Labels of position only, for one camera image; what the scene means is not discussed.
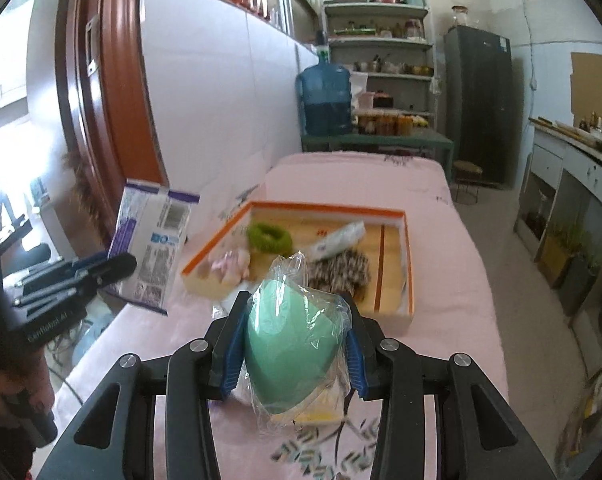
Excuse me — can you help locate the green sponge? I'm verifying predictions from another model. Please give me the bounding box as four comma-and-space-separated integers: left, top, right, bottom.
238, 252, 354, 433

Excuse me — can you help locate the cardboard wall panel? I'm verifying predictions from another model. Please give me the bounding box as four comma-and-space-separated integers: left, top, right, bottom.
571, 51, 602, 117

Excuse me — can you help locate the green fluffy scrunchie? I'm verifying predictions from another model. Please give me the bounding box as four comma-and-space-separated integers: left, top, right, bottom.
246, 222, 292, 253

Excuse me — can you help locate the wall power cable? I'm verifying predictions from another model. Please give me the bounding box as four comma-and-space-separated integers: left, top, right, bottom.
516, 0, 539, 91

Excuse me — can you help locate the pile of plastic bags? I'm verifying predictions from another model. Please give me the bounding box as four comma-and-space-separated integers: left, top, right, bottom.
556, 360, 602, 476

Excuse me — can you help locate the blue water jug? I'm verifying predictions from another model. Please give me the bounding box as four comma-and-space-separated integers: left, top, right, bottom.
296, 30, 354, 137

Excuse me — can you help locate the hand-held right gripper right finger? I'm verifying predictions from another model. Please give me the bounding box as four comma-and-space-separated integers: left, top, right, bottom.
338, 294, 556, 480

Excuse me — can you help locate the orange rimmed cardboard box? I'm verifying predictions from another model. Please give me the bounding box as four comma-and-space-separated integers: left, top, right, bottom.
181, 200, 416, 337

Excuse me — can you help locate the brown feather duster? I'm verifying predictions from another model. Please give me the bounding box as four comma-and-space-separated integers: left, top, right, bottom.
62, 152, 106, 221

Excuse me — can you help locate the person's left hand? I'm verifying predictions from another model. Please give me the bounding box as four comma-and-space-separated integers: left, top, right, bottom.
0, 354, 56, 418

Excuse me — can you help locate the leopard print scrunchie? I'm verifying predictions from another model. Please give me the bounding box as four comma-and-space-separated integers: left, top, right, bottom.
306, 250, 372, 301

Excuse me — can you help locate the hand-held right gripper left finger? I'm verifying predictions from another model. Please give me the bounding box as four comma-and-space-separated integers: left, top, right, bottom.
36, 291, 254, 480

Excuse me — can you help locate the yellow planter box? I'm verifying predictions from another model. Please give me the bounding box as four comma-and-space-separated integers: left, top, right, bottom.
538, 225, 579, 286

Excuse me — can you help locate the white storage shelf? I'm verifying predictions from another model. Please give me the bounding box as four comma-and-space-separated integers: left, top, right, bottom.
322, 0, 439, 131

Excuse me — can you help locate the dark planter box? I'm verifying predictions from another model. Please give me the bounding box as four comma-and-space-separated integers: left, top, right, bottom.
561, 247, 602, 316

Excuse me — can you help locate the green table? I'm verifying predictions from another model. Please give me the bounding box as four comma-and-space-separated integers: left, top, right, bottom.
301, 130, 456, 181

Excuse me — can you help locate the dark refrigerator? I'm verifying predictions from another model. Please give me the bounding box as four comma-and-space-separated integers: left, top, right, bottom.
443, 25, 514, 190

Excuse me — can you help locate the purple and white packet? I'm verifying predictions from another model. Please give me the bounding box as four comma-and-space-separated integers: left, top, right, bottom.
106, 178, 200, 317

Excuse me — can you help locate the brown wooden door frame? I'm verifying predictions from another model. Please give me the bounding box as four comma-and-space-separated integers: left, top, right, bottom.
56, 0, 169, 221

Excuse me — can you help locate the green print tissue pack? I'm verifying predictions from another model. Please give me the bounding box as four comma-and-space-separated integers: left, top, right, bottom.
308, 220, 366, 261

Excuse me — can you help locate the pink glitter hair bow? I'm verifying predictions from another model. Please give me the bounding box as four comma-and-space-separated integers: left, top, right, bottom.
208, 247, 254, 281

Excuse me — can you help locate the round stool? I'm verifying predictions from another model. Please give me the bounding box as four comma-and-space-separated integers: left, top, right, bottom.
451, 160, 484, 205

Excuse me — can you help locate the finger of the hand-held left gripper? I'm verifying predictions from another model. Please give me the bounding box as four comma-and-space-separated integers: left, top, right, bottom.
12, 252, 138, 308
21, 254, 106, 286

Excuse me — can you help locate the grey kitchen counter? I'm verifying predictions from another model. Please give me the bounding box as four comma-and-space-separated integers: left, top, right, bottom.
513, 117, 602, 381

